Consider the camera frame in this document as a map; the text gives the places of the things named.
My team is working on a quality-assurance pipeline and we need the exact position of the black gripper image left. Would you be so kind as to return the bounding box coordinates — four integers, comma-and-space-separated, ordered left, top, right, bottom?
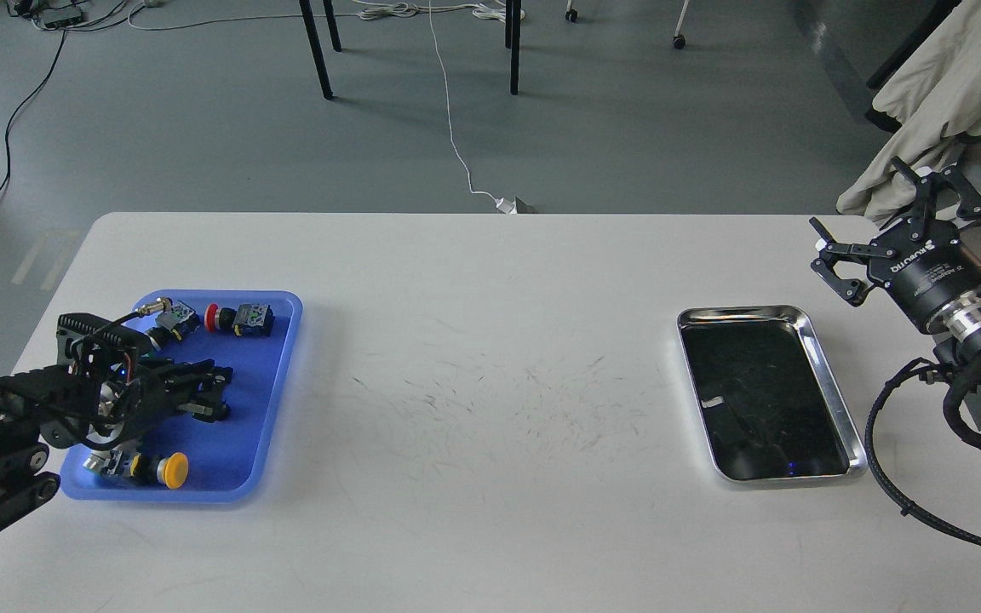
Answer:
95, 358, 234, 444

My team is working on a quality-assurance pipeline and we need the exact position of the black robotiq gripper right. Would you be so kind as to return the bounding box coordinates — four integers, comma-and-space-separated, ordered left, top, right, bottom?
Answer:
809, 157, 981, 335

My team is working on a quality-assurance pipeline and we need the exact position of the blue plastic tray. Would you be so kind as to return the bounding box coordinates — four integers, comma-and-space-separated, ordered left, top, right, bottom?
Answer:
60, 289, 303, 504

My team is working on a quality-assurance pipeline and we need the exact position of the silver metal tray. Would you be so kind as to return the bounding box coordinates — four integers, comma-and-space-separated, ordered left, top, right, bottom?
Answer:
677, 304, 867, 486

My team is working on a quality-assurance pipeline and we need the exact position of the yellow push button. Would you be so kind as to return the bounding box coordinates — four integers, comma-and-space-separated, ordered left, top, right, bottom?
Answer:
128, 451, 190, 490

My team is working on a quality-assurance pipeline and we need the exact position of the orange white connector block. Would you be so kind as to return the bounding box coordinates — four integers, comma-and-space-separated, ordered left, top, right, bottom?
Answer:
83, 450, 133, 478

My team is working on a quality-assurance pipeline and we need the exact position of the beige cloth on chair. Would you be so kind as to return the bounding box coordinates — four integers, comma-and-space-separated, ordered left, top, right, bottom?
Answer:
835, 1, 981, 225

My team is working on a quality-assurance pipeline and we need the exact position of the white power adapter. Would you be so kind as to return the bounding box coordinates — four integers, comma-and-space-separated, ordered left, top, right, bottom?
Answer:
495, 198, 537, 215

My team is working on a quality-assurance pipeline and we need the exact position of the black table leg left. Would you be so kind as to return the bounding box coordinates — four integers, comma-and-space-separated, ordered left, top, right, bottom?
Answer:
297, 0, 343, 100

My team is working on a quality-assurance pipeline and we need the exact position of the black table leg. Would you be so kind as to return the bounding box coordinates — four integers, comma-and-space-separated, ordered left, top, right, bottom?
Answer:
503, 0, 523, 95
297, 0, 343, 100

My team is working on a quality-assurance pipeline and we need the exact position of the black power strip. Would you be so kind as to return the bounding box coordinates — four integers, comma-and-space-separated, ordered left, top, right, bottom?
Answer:
36, 3, 85, 30

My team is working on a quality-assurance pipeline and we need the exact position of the black table leg right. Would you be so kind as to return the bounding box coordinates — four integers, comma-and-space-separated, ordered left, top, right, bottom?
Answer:
503, 0, 523, 95

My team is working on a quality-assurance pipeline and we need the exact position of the green push button switch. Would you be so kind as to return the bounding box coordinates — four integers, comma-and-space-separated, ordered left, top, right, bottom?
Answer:
131, 296, 201, 352

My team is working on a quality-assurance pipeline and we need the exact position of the red push button switch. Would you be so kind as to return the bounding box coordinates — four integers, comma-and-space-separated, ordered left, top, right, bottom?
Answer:
202, 303, 275, 337

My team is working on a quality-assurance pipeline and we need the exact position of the white cable on floor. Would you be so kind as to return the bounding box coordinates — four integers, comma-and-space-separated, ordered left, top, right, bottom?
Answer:
358, 0, 527, 209

